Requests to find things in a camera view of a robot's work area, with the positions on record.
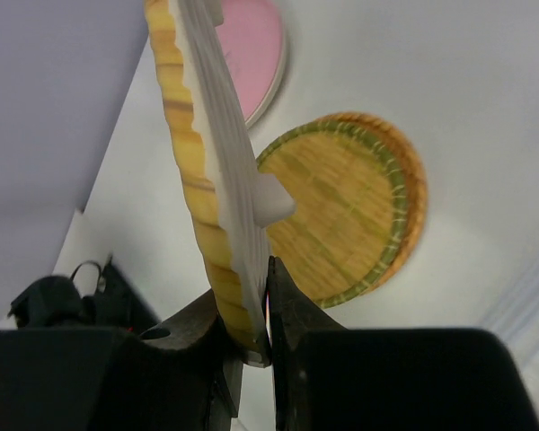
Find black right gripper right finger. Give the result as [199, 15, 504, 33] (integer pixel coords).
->
[268, 258, 539, 430]

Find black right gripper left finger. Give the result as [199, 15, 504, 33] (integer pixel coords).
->
[0, 293, 243, 430]

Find green rimmed woven plate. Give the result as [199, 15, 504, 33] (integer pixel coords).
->
[257, 119, 409, 308]

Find round woven orange plate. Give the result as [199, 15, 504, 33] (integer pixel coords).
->
[317, 111, 428, 295]

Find square woven orange tray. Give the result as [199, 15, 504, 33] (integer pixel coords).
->
[143, 0, 296, 369]

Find pink round plate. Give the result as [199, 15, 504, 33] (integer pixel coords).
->
[216, 0, 281, 120]

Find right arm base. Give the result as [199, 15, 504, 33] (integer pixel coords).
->
[6, 259, 159, 335]

